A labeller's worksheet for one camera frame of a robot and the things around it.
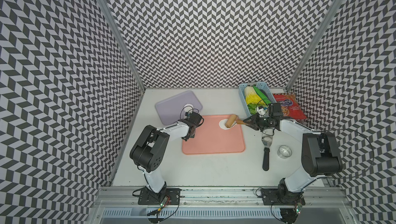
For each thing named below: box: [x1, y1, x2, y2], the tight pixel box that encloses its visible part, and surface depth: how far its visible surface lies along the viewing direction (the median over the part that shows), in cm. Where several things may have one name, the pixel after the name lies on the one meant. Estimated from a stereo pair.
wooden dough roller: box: [225, 114, 247, 128], surface depth 98 cm
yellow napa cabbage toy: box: [244, 85, 267, 106], surface depth 107 cm
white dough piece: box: [218, 118, 238, 130], surface depth 101 cm
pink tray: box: [182, 114, 246, 155], surface depth 95 cm
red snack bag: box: [273, 93, 308, 120], surface depth 104 cm
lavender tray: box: [155, 90, 203, 126], surface depth 114 cm
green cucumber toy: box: [252, 85, 272, 106], surface depth 111 cm
